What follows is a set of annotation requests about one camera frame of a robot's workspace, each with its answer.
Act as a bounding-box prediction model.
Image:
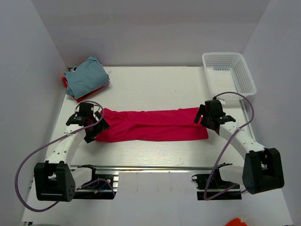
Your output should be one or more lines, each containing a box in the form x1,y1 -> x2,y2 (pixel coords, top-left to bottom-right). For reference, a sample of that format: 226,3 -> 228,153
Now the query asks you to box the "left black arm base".
71,165 -> 119,200

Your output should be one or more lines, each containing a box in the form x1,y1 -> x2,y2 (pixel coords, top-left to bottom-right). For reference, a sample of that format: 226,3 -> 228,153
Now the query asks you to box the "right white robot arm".
194,99 -> 285,194

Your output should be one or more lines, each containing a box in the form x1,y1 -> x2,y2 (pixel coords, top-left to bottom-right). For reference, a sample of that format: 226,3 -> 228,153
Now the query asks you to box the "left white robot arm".
34,101 -> 110,202

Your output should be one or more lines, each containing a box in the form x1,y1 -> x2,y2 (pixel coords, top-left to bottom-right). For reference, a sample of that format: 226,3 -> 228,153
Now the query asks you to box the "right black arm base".
191,163 -> 242,201

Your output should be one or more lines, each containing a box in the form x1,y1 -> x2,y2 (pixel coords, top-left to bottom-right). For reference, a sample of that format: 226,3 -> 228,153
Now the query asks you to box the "magenta red t shirt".
95,107 -> 209,143

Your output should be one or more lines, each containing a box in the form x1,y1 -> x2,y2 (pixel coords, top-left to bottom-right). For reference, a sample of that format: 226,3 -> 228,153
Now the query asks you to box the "folded light blue t shirt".
64,56 -> 110,98

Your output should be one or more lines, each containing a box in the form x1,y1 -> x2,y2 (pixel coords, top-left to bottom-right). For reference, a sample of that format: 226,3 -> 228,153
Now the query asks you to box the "orange object at bottom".
225,218 -> 248,226

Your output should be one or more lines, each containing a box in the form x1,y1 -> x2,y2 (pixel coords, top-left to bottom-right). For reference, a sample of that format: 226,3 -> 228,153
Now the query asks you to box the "white perforated plastic basket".
202,52 -> 257,101

